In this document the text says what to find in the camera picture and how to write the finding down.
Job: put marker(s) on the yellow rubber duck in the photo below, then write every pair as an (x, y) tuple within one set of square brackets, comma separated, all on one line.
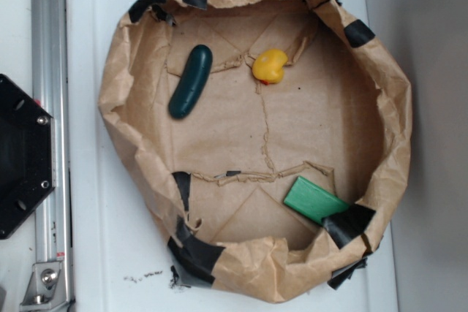
[(268, 67)]

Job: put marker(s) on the brown paper bag tray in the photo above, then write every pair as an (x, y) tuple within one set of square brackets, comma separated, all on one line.
[(214, 181)]

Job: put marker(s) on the dark green pickle toy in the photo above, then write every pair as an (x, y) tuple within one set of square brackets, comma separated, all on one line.
[(192, 82)]

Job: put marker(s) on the green wooden block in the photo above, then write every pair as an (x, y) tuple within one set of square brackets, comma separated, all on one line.
[(312, 201)]

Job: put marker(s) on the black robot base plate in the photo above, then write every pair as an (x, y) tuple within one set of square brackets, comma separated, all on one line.
[(26, 156)]

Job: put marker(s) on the aluminium extrusion rail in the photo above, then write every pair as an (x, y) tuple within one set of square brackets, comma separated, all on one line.
[(53, 220)]

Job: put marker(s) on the metal corner bracket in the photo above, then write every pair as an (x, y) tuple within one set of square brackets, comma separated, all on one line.
[(46, 289)]

